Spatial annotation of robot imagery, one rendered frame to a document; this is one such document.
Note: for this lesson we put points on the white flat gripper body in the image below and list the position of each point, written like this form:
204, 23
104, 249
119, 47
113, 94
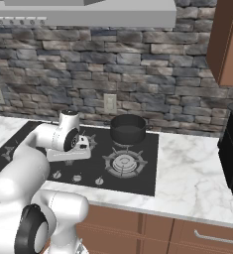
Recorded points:
68, 154

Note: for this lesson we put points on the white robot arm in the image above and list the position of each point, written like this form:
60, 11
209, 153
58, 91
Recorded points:
19, 178

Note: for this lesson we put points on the dark grey cooking pot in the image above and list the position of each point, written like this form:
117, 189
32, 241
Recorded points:
128, 131

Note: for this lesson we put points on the grey hob knob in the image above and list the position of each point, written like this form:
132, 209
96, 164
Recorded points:
57, 174
99, 181
77, 178

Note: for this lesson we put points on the black gas hob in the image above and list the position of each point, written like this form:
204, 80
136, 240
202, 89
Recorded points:
88, 168

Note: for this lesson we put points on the wide brown cupboard front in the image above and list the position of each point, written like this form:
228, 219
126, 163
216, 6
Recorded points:
114, 228

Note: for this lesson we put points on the narrow brown cupboard front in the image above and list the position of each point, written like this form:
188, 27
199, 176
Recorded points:
157, 234

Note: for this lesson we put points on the grey range hood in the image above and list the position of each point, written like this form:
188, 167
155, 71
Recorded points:
88, 15

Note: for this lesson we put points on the brown drawer front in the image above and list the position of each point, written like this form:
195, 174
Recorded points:
187, 238

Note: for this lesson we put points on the black coffee machine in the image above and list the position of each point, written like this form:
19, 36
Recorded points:
232, 155

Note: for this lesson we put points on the brown wall cupboard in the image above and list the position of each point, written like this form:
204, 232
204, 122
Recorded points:
228, 39

